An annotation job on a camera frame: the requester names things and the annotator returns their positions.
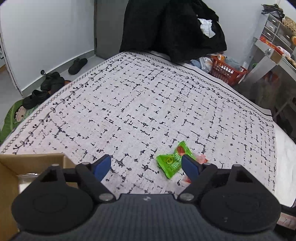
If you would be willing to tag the grey door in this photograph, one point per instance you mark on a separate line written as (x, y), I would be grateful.
(108, 26)

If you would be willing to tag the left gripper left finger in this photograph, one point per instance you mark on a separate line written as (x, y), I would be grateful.
(89, 178)

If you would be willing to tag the brown cardboard box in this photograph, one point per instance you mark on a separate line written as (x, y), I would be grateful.
(17, 172)

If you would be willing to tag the grey drawer organizer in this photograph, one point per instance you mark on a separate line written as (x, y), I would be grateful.
(277, 33)

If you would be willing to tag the black slipper by door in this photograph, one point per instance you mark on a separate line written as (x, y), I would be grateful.
(77, 65)

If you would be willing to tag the white desk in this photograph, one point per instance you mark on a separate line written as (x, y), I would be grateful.
(270, 85)

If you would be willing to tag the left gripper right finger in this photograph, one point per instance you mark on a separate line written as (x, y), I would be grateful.
(200, 176)

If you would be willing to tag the red plastic basket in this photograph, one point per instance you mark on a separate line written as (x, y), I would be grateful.
(225, 72)

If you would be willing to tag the black clothes pile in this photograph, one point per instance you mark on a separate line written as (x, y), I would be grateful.
(183, 30)

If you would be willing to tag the white patterned bed cover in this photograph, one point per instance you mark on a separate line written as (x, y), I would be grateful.
(136, 106)

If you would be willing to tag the orange pink snack packet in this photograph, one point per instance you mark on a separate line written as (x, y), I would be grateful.
(198, 162)

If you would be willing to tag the green snack packet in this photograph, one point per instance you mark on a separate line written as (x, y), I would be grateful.
(171, 163)

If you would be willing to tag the black shoes on mat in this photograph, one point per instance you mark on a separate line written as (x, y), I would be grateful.
(51, 84)

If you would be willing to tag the green cartoon floor mat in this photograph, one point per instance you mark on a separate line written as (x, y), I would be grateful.
(16, 114)

